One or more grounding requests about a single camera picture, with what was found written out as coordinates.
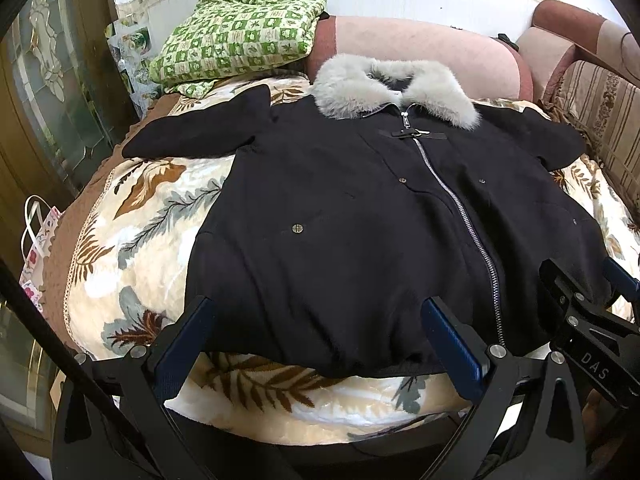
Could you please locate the black coat with fur collar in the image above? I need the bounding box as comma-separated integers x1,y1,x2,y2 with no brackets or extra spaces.
122,54,611,378

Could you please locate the floral paper shopping bag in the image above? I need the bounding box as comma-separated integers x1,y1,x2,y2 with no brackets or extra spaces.
18,195,62,313

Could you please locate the striped brown sofa cushion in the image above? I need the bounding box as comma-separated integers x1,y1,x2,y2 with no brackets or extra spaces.
542,61,640,220

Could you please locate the stained glass wooden door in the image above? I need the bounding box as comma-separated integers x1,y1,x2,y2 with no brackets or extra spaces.
1,0,138,273

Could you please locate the pink bolster cushion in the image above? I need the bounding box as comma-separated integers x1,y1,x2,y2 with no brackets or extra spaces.
304,16,534,101

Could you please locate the small black object on bolster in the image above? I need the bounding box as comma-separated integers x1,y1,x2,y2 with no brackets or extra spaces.
497,34,520,52

